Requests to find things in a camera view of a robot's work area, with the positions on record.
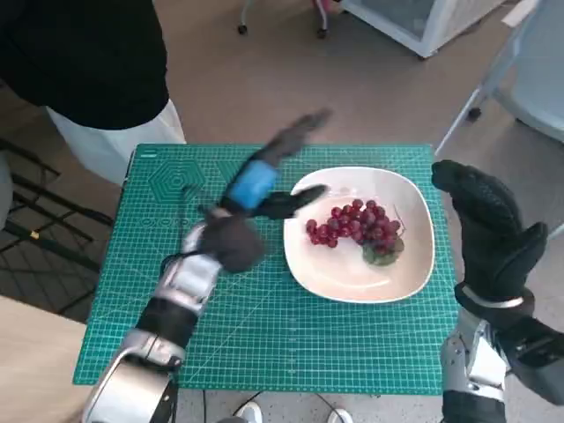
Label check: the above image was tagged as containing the white cabinet with glass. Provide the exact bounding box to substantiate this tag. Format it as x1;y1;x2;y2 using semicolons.
341;0;506;59

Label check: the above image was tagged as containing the white metal frame stand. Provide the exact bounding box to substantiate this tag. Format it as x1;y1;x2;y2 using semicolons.
434;0;564;156

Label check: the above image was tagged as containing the black metal rack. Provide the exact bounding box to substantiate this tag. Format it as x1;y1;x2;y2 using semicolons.
0;138;115;309

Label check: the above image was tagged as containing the green cutting mat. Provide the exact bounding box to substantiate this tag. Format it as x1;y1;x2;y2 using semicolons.
72;143;459;396

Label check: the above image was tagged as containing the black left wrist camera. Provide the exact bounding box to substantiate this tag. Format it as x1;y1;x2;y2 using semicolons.
200;213;265;274

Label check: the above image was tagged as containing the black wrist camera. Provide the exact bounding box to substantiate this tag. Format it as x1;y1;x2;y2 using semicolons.
506;323;564;406
200;213;265;274

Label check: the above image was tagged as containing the wooden table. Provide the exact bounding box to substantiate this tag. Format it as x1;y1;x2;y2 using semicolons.
0;294;89;423

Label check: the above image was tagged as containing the red toy grape bunch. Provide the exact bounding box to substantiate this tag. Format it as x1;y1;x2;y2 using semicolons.
306;198;405;268

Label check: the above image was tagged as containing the wheeled chair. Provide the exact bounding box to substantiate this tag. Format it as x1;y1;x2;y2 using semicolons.
235;0;343;40

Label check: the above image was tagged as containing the person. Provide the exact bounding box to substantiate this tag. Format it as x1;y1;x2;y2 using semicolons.
0;0;187;186

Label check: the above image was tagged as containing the white plate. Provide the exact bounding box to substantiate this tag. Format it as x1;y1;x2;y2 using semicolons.
283;166;436;304

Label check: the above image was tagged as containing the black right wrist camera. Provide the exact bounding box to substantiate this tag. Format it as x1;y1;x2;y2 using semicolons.
506;323;564;406

